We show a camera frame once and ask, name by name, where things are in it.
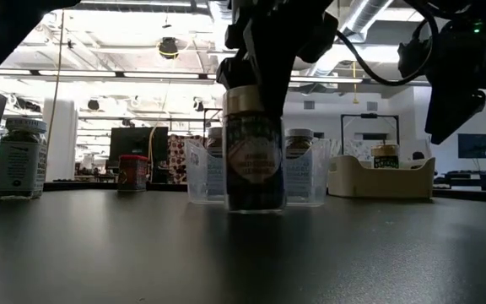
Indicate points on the dark wall monitor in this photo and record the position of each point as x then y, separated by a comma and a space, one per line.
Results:
475, 145

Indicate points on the white lid bagel seasoning jar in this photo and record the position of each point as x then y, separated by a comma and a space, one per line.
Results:
19, 169
215, 145
298, 145

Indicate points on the red white patterned board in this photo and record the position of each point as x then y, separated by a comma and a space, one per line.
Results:
179, 160

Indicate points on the grey wall vent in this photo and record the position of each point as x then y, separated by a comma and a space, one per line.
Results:
309, 105
371, 106

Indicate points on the red lid patterned spice tin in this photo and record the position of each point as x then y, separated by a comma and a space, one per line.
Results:
132, 175

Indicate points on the ceiling strip light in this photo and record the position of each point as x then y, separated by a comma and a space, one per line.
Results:
78, 73
160, 75
325, 79

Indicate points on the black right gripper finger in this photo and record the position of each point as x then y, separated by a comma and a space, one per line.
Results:
449, 118

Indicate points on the cream plastic bin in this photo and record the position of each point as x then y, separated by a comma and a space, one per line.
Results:
378, 183

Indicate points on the silver spiral air duct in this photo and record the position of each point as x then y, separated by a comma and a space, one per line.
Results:
367, 14

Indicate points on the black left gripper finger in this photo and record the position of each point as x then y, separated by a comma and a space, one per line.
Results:
272, 93
232, 74

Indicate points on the black monitor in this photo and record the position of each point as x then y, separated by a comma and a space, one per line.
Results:
135, 143

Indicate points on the white column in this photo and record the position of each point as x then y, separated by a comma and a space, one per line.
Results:
61, 143

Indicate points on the black workbench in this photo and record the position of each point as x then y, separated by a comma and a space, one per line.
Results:
471, 175

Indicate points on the clear plastic bin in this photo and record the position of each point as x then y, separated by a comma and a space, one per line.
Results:
196, 177

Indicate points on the black dome ceiling device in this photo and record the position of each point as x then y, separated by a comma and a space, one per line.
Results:
168, 48

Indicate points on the gold lid spice jar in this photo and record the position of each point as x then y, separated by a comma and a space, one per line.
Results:
251, 169
385, 158

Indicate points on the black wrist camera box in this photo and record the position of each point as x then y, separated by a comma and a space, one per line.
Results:
414, 57

